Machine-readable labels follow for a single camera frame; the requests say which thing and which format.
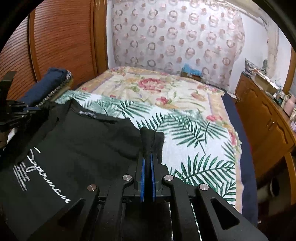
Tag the wooden sideboard cabinet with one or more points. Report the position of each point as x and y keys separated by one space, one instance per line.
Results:
x=267 y=130

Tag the folded patterned garment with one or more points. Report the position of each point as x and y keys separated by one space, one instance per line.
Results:
x=53 y=85

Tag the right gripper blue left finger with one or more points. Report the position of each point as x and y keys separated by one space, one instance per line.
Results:
x=139 y=178

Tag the floral beige bed blanket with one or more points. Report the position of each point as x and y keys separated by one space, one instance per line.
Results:
x=165 y=91

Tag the pink jar on sideboard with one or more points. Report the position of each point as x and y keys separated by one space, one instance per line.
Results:
x=289 y=105

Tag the black t-shirt white script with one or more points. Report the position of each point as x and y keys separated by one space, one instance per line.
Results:
x=54 y=168

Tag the brown louvered wardrobe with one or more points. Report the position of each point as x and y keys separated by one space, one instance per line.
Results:
x=61 y=34

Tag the palm leaf print sheet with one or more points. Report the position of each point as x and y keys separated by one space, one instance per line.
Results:
x=196 y=150

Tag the folded navy blue garment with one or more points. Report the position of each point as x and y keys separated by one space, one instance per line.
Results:
x=32 y=94

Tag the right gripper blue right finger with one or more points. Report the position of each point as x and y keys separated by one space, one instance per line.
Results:
x=158 y=171

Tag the pink circle pattern curtain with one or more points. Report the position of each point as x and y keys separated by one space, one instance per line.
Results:
x=167 y=35

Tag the navy blue mattress edge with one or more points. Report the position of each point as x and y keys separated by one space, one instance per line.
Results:
x=249 y=194

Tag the blue box at bed end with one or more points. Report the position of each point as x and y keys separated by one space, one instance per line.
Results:
x=188 y=71

